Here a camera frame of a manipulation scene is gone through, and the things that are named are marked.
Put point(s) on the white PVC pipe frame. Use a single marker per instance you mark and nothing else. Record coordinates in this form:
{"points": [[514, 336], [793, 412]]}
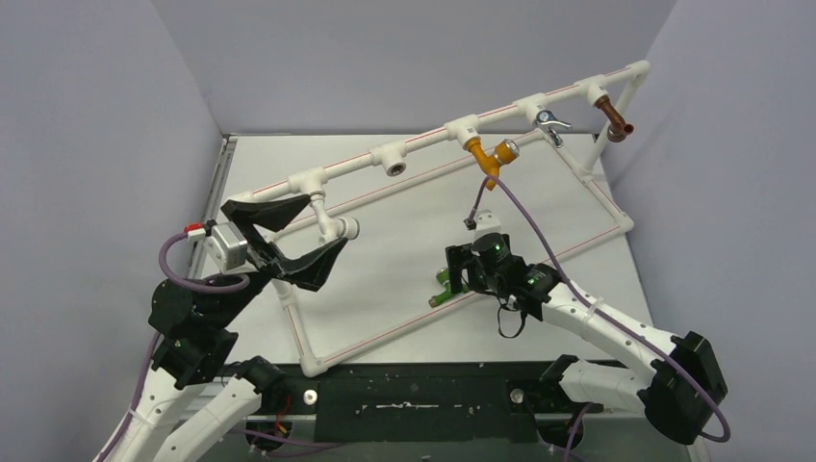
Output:
{"points": [[620, 85]]}

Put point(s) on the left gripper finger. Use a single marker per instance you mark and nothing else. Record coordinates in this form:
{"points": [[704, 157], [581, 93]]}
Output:
{"points": [[311, 270], [273, 215]]}

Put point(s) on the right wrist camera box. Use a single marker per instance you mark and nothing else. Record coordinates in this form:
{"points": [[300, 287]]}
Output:
{"points": [[481, 223]]}

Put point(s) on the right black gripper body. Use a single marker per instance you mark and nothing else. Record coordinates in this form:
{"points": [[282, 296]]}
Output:
{"points": [[455, 267]]}

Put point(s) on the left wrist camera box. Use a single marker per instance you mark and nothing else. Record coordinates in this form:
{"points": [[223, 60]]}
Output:
{"points": [[223, 242]]}

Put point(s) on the white plastic faucet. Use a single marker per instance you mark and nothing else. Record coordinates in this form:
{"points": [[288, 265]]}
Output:
{"points": [[332, 229]]}

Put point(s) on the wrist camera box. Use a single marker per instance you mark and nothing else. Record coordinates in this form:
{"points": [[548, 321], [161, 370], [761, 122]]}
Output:
{"points": [[481, 223], [223, 242]]}

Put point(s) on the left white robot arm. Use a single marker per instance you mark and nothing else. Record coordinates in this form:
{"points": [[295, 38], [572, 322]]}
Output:
{"points": [[192, 341]]}

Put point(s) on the brown plastic faucet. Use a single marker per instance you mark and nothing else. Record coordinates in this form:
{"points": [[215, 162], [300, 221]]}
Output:
{"points": [[618, 129]]}

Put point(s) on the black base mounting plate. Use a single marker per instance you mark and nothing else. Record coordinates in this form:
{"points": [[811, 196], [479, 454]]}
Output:
{"points": [[442, 404]]}

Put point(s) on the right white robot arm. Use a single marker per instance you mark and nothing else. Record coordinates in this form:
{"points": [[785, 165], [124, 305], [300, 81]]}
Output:
{"points": [[675, 382]]}

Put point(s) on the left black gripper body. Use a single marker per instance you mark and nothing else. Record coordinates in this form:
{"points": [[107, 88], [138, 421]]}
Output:
{"points": [[264, 252]]}

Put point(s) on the green plastic faucet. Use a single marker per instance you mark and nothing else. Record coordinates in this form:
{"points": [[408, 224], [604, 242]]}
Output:
{"points": [[447, 294]]}

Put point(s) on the chrome metal faucet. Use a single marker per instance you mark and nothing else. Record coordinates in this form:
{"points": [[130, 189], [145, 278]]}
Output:
{"points": [[551, 126]]}

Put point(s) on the orange plastic faucet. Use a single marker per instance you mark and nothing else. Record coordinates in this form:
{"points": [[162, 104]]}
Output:
{"points": [[505, 153]]}

